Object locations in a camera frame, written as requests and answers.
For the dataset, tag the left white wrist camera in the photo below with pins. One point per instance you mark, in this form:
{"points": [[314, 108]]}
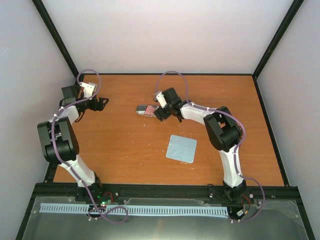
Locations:
{"points": [[88, 89]]}

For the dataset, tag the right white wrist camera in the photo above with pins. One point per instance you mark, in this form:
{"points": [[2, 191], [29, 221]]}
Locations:
{"points": [[159, 98]]}

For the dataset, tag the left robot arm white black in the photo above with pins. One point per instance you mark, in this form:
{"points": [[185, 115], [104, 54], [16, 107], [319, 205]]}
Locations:
{"points": [[58, 140]]}

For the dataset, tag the light blue cleaning cloth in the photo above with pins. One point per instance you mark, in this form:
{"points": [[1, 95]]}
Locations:
{"points": [[181, 149]]}

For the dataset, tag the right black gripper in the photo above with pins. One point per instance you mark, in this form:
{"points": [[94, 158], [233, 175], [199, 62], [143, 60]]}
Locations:
{"points": [[163, 115]]}

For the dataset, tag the black aluminium frame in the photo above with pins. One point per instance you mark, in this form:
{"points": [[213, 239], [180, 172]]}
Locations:
{"points": [[286, 192]]}

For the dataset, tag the black mounting rail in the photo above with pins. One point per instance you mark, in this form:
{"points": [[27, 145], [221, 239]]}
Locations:
{"points": [[121, 192]]}

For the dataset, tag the flag print glasses case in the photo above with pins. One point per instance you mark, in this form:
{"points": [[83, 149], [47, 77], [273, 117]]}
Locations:
{"points": [[146, 110]]}

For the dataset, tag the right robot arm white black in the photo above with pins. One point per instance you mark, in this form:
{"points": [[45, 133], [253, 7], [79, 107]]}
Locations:
{"points": [[223, 131]]}

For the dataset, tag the light blue slotted cable duct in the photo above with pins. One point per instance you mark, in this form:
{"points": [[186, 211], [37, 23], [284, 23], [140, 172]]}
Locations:
{"points": [[139, 210]]}

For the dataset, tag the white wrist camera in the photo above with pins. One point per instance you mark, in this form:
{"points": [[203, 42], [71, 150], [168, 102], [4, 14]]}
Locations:
{"points": [[88, 89], [159, 98]]}

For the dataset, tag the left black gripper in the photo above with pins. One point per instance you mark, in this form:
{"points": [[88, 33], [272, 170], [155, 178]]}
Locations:
{"points": [[99, 106]]}

